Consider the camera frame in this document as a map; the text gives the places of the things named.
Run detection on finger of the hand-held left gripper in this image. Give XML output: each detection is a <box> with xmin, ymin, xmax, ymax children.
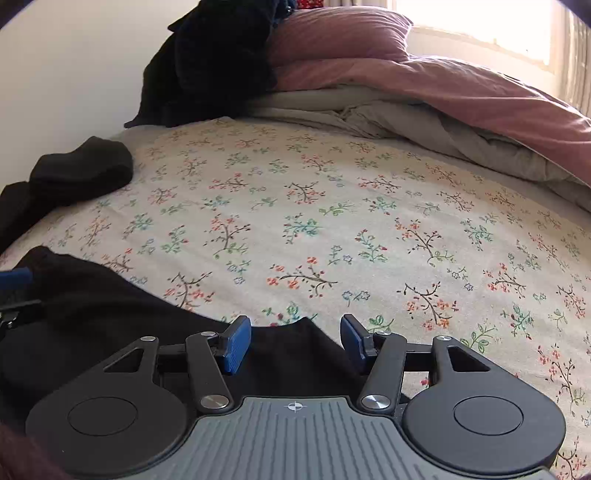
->
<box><xmin>0</xmin><ymin>269</ymin><xmax>45</xmax><ymax>329</ymax></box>

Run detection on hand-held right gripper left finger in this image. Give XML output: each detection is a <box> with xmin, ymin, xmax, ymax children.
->
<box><xmin>92</xmin><ymin>316</ymin><xmax>253</xmax><ymax>414</ymax></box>

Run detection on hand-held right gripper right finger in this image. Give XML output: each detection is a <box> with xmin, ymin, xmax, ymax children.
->
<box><xmin>340</xmin><ymin>313</ymin><xmax>504</xmax><ymax>411</ymax></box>

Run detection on black pants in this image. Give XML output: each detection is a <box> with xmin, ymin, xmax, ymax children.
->
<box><xmin>0</xmin><ymin>246</ymin><xmax>368</xmax><ymax>430</ymax></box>

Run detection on flat black garment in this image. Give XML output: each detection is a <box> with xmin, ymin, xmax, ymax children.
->
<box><xmin>0</xmin><ymin>181</ymin><xmax>44</xmax><ymax>254</ymax></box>

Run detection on rolled black garment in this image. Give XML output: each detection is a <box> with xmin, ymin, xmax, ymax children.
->
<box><xmin>29</xmin><ymin>136</ymin><xmax>135</xmax><ymax>207</ymax></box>

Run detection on floral bed sheet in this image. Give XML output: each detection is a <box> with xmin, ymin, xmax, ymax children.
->
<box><xmin>0</xmin><ymin>115</ymin><xmax>591</xmax><ymax>480</ymax></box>

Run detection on person's maroon clothing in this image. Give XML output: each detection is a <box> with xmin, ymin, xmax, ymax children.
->
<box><xmin>0</xmin><ymin>415</ymin><xmax>65</xmax><ymax>480</ymax></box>

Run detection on pink and grey duvet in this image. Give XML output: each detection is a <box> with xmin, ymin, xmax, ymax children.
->
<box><xmin>249</xmin><ymin>54</ymin><xmax>591</xmax><ymax>219</ymax></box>

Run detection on dark blue clothing pile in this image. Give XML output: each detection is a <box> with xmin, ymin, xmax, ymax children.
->
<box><xmin>124</xmin><ymin>0</ymin><xmax>297</xmax><ymax>129</ymax></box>

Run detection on pink pillow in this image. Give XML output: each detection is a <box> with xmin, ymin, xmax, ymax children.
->
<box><xmin>268</xmin><ymin>7</ymin><xmax>414</xmax><ymax>68</ymax></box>

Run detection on beige curtain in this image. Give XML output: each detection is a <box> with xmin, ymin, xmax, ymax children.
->
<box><xmin>551</xmin><ymin>8</ymin><xmax>591</xmax><ymax>112</ymax></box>

